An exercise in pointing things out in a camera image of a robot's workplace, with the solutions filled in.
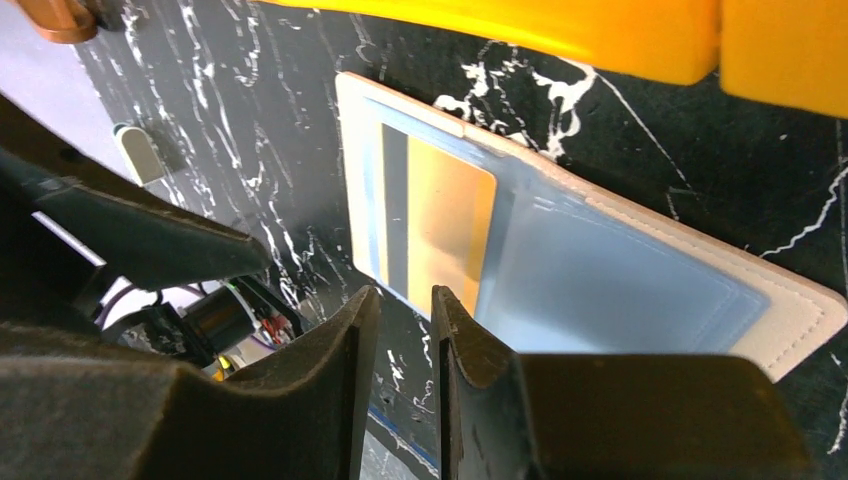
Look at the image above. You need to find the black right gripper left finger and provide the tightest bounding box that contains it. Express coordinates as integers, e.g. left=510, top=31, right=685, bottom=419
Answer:
left=1, top=286, right=380, bottom=479

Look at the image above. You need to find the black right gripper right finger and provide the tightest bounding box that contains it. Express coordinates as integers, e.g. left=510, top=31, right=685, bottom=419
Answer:
left=431, top=286, right=815, bottom=479

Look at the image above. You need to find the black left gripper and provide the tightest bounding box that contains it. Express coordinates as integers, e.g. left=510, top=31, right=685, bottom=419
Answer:
left=1, top=99, right=304, bottom=368

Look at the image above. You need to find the white leather card holder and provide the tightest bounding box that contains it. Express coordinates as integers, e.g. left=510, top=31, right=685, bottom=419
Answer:
left=335, top=72, right=847, bottom=380

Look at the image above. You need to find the gold card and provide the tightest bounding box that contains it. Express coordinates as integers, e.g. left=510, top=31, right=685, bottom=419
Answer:
left=380, top=125, right=497, bottom=316

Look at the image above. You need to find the yellow three-compartment plastic tray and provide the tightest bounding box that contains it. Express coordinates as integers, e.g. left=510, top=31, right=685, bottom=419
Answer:
left=258, top=0, right=848, bottom=121

